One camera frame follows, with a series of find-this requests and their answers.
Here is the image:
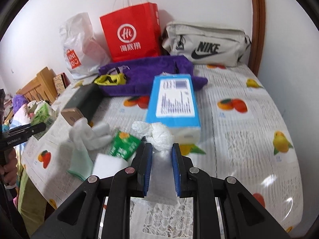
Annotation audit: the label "purple plush toy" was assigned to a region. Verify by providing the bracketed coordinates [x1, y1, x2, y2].
[11, 95, 28, 112]

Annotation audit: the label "patterned book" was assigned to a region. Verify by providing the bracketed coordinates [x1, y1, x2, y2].
[52, 73, 71, 95]

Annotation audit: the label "yellow black striped cloth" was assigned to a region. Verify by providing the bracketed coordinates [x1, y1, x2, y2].
[93, 73, 127, 86]

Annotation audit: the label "white plastic shopping bag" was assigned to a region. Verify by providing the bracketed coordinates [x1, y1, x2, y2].
[59, 12, 110, 80]

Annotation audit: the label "wooden headboard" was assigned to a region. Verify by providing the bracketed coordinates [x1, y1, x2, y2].
[16, 67, 58, 105]

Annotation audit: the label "grey waist bag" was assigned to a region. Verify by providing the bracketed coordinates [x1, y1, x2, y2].
[161, 21, 252, 67]

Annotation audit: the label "red paper bag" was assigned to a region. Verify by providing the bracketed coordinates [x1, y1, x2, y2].
[100, 0, 162, 63]

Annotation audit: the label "person's left hand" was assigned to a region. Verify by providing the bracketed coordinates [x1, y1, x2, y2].
[0, 149, 17, 187]

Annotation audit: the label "clear plastic bag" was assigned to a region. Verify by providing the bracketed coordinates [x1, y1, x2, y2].
[131, 121, 181, 206]

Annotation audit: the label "dark green tin box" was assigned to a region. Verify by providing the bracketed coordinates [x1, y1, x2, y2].
[60, 83, 104, 127]

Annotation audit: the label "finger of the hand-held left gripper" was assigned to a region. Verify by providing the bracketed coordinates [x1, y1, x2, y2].
[5, 122, 47, 138]

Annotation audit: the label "dark green wipes packet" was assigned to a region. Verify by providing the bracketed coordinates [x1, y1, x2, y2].
[109, 131, 142, 160]

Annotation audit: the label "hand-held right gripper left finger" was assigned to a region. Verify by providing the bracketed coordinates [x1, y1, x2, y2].
[32, 143, 153, 239]

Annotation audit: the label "brown wooden door frame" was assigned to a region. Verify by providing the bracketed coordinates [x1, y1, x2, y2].
[249, 0, 266, 77]

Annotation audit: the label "purple towel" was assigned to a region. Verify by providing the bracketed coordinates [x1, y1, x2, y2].
[98, 55, 208, 97]

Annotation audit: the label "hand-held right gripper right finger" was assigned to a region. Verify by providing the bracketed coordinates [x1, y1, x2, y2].
[172, 143, 291, 239]

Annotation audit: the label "white gloves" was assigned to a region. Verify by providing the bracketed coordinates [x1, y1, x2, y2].
[69, 117, 112, 152]

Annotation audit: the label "fruit-print tablecloth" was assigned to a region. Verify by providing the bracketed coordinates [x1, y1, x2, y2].
[21, 63, 307, 239]

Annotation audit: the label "blue tissue pack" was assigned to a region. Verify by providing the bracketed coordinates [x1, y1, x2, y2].
[145, 73, 202, 146]

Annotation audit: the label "light green cloth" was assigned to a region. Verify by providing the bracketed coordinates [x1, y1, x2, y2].
[67, 144, 94, 181]

